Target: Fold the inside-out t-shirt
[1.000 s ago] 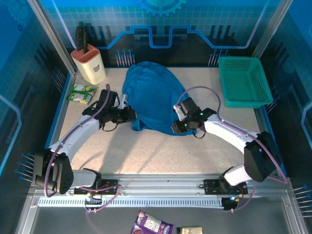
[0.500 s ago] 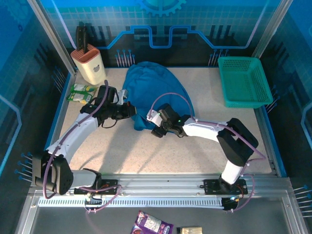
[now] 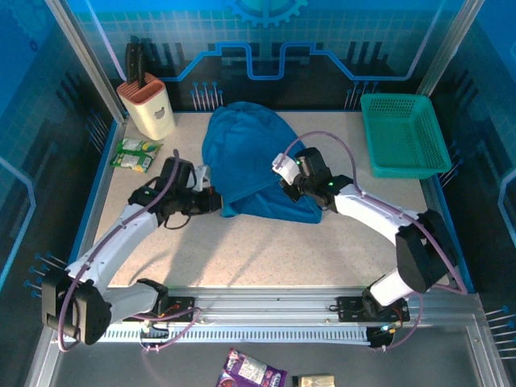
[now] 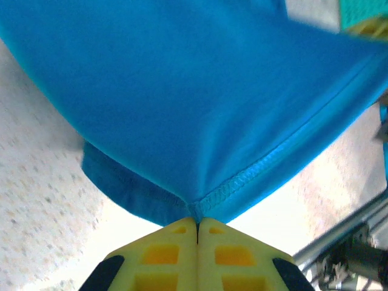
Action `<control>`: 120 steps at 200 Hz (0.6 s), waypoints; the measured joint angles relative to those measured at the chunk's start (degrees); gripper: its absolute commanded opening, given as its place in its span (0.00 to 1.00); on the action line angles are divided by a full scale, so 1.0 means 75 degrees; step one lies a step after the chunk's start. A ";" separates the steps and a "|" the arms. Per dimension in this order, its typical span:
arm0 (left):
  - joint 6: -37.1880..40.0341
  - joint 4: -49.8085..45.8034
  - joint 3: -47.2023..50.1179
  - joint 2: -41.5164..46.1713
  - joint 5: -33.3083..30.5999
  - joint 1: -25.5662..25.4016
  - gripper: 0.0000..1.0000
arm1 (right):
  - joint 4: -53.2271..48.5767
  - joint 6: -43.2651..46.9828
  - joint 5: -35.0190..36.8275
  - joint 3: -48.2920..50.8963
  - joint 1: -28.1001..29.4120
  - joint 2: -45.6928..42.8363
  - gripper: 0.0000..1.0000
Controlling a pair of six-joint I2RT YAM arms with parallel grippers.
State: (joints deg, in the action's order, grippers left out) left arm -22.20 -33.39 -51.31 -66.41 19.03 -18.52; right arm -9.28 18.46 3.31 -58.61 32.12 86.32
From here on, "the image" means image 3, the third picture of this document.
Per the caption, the white slotted cable duct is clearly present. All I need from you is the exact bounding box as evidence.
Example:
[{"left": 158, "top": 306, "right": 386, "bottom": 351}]
[{"left": 100, "top": 325, "right": 372, "bottom": 344}]

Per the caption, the teal plastic basket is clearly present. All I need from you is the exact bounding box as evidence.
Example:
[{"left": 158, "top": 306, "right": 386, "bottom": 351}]
[{"left": 360, "top": 93, "right": 452, "bottom": 180}]

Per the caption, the blue t-shirt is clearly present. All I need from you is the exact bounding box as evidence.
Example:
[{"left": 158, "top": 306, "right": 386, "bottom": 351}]
[{"left": 201, "top": 101, "right": 323, "bottom": 226}]

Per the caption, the green snack packet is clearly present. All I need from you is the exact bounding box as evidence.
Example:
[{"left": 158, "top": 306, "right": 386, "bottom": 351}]
[{"left": 109, "top": 136, "right": 164, "bottom": 175}]

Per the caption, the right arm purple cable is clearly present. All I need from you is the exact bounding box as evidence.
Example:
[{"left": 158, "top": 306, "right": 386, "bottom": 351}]
[{"left": 281, "top": 131, "right": 469, "bottom": 352}]

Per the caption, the gold foil packet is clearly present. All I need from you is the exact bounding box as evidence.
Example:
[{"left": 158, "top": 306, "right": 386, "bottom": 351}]
[{"left": 290, "top": 374, "right": 336, "bottom": 387}]

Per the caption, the aluminium frame post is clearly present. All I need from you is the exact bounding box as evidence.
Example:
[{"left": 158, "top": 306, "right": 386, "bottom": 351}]
[
  {"left": 414, "top": 0, "right": 485, "bottom": 98},
  {"left": 43, "top": 0, "right": 129, "bottom": 124}
]

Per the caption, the black knife handle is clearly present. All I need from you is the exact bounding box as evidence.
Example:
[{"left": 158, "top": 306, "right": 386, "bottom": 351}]
[
  {"left": 125, "top": 40, "right": 139, "bottom": 85},
  {"left": 135, "top": 48, "right": 148, "bottom": 90}
]

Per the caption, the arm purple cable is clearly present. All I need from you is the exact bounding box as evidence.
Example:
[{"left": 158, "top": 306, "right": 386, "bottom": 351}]
[
  {"left": 281, "top": 131, "right": 469, "bottom": 352},
  {"left": 56, "top": 148, "right": 202, "bottom": 354}
]

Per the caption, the left gripper black cable loop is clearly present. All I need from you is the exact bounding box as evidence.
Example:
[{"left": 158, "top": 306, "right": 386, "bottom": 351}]
[{"left": 160, "top": 211, "right": 194, "bottom": 231}]

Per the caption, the purple snack packet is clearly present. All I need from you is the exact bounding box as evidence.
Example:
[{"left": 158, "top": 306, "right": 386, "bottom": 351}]
[{"left": 215, "top": 348, "right": 288, "bottom": 387}]

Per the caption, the cream knife block pink top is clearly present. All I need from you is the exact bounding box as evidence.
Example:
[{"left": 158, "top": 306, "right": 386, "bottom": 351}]
[{"left": 116, "top": 72, "right": 177, "bottom": 141}]

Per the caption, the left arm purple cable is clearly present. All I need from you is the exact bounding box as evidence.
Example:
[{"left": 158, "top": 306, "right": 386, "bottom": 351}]
[{"left": 56, "top": 148, "right": 202, "bottom": 354}]

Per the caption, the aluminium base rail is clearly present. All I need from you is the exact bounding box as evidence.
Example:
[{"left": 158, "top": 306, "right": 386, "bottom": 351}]
[{"left": 50, "top": 285, "right": 483, "bottom": 346}]

